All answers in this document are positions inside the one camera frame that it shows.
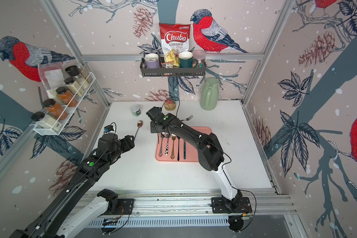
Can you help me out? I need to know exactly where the gold fork ornate handle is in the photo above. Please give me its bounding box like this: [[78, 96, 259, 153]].
[[170, 134, 177, 160]]

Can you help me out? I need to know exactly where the black spoon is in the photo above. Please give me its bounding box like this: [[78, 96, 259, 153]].
[[177, 136, 180, 161]]

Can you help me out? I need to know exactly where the pink plastic tray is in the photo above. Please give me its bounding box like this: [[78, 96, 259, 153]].
[[155, 137, 198, 163]]

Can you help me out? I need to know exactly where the silver spoon patterned handle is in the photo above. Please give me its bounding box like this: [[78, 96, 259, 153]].
[[165, 132, 170, 156]]

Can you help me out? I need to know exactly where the silver fork ornate handle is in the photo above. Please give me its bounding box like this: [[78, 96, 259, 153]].
[[158, 134, 164, 157]]

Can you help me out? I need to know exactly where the silver fork teal handle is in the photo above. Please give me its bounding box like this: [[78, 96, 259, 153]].
[[183, 141, 186, 160]]

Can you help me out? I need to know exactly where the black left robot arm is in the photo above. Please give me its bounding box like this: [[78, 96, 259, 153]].
[[11, 124, 134, 238]]

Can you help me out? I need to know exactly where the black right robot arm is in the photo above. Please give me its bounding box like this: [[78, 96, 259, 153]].
[[146, 107, 243, 213]]

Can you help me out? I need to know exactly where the dark grey fork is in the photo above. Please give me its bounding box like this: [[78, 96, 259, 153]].
[[181, 115, 194, 122]]

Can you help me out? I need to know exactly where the small white jar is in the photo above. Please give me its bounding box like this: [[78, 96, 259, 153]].
[[131, 104, 141, 117]]

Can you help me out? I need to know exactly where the green plastic jug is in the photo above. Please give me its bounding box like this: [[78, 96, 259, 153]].
[[200, 77, 219, 111]]

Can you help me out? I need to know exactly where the purple mug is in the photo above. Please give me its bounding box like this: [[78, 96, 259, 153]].
[[144, 53, 160, 69]]

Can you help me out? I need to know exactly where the yellow snack packet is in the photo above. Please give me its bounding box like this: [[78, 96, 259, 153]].
[[164, 50, 179, 68]]

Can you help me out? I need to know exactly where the red-orange spice jar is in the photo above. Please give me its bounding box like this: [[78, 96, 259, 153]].
[[56, 87, 78, 108]]

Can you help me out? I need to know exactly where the orange spice jar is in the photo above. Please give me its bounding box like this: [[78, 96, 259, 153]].
[[43, 99, 68, 120]]

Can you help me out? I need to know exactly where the dark green mug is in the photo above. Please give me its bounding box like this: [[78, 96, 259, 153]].
[[178, 51, 193, 68]]

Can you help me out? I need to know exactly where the beige spice jar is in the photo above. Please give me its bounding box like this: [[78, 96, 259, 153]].
[[64, 77, 84, 97]]

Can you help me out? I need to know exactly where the white spice jar front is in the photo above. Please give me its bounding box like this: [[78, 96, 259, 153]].
[[31, 112, 62, 132]]

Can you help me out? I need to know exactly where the clear acrylic spice rack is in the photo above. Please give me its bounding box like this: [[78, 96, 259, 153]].
[[32, 71, 96, 136]]

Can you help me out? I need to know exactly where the pink lidded jar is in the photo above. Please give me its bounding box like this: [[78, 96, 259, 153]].
[[192, 50, 206, 67]]

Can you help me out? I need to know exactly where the large black-lid spice jar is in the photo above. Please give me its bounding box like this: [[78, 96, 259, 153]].
[[65, 65, 89, 90]]

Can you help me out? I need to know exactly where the red Chuba chips bag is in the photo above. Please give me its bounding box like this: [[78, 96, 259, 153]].
[[159, 23, 191, 55]]

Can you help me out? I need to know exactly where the clear plastic bag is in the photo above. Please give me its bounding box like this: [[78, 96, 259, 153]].
[[38, 62, 65, 103]]

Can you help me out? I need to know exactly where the copper spoon blue handle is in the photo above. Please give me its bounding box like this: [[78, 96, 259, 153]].
[[134, 120, 143, 140]]

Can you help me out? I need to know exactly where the black wall shelf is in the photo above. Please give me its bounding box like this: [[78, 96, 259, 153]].
[[140, 57, 207, 77]]

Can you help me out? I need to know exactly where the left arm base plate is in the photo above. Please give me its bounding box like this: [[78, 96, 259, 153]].
[[112, 198, 135, 215]]

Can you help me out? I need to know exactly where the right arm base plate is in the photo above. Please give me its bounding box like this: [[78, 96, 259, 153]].
[[211, 197, 253, 214]]

